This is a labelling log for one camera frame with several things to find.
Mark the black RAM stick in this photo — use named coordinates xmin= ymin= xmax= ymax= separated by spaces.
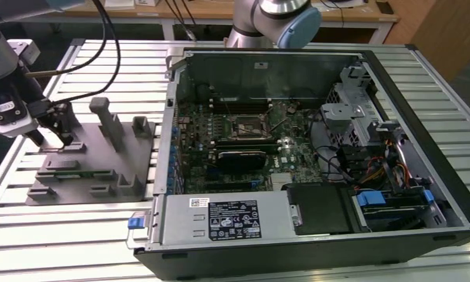
xmin=217 ymin=146 xmax=279 ymax=154

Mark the black phone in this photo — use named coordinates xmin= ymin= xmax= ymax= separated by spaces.
xmin=375 ymin=1 xmax=395 ymax=15

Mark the green motherboard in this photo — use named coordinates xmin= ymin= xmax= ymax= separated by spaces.
xmin=170 ymin=98 xmax=326 ymax=195

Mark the hard disk in blue carrier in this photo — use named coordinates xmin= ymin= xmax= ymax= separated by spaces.
xmin=355 ymin=190 xmax=431 ymax=231

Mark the black expansion slot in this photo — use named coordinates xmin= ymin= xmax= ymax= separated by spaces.
xmin=206 ymin=181 xmax=255 ymax=191

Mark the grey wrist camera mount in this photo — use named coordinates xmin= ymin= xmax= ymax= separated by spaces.
xmin=6 ymin=39 xmax=39 ymax=70

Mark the CPU socket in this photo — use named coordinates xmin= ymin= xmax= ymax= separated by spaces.
xmin=229 ymin=113 xmax=271 ymax=139

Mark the wooden cabinet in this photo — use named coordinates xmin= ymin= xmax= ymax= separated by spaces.
xmin=383 ymin=0 xmax=470 ymax=85

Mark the green RAM stick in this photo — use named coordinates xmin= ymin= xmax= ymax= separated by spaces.
xmin=53 ymin=170 xmax=94 ymax=179

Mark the black graphics card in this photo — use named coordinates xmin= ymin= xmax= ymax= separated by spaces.
xmin=214 ymin=149 xmax=267 ymax=172

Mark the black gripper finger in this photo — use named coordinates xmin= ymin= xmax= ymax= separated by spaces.
xmin=42 ymin=101 xmax=81 ymax=147
xmin=25 ymin=127 xmax=45 ymax=147

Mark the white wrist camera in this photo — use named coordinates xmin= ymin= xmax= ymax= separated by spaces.
xmin=0 ymin=93 xmax=38 ymax=138

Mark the metal drive cage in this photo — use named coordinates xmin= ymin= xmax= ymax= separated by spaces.
xmin=319 ymin=66 xmax=391 ymax=147

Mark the orange yellow wire bundle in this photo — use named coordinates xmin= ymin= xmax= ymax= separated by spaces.
xmin=358 ymin=154 xmax=414 ymax=190

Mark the black plastic shroud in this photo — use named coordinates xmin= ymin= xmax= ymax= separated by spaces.
xmin=284 ymin=182 xmax=356 ymax=236

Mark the grey power supply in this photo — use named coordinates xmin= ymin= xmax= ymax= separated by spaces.
xmin=155 ymin=193 xmax=296 ymax=247

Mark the white paper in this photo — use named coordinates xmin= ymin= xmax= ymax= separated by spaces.
xmin=103 ymin=0 xmax=135 ymax=10

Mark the silver heatsink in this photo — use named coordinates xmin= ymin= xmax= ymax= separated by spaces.
xmin=271 ymin=173 xmax=295 ymax=191

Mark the black PC case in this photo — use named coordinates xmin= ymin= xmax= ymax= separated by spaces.
xmin=133 ymin=43 xmax=470 ymax=281

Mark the grey parts rack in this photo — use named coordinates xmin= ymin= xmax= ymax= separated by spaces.
xmin=25 ymin=96 xmax=157 ymax=206

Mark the wooden desk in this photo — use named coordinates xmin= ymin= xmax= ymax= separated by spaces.
xmin=63 ymin=0 xmax=400 ymax=45

